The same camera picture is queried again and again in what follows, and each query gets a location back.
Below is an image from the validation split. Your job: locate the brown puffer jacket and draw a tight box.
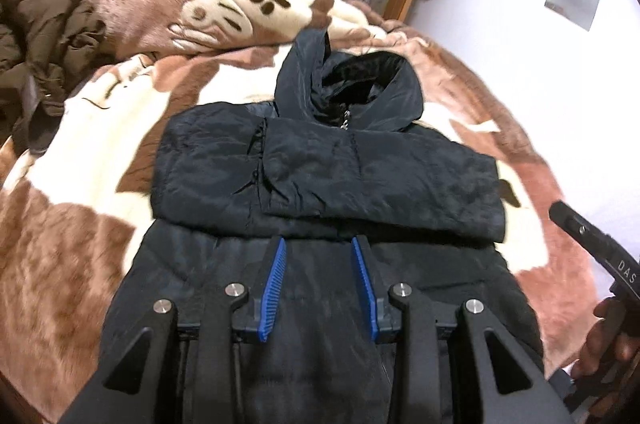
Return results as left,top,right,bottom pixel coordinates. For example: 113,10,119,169
1,0,105,155

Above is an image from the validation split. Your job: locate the black hooded puffer jacket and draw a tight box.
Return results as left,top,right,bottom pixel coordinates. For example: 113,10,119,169
101,30,544,423

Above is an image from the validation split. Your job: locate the person's right hand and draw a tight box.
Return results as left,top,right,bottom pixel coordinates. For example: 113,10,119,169
570,297,639,418

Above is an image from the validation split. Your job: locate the brown cream paw print blanket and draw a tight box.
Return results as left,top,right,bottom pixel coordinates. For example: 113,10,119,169
1,0,597,423

